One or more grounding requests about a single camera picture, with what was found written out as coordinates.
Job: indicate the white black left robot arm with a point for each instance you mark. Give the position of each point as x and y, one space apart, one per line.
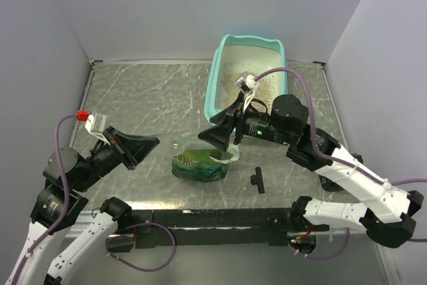
59 204

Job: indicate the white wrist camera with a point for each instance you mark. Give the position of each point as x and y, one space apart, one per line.
247 85
95 125

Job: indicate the beige cat litter granules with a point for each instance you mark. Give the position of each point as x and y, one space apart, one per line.
227 91

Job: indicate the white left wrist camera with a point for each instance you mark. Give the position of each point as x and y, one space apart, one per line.
95 125

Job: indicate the clear plastic scoop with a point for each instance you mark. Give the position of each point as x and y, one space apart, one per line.
169 145

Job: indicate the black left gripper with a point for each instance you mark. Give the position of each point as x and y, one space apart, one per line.
129 148

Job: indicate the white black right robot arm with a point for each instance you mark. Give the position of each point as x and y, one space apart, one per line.
383 211

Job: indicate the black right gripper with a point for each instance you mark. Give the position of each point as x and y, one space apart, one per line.
218 136

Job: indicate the green cat litter bag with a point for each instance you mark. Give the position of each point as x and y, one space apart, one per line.
202 162

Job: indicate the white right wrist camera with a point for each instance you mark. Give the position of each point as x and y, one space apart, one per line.
247 85

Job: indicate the teal cat litter box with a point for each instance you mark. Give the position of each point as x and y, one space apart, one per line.
240 53

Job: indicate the small black T-shaped part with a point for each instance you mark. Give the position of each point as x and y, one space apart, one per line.
256 179

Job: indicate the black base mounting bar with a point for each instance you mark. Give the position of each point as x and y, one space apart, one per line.
271 226

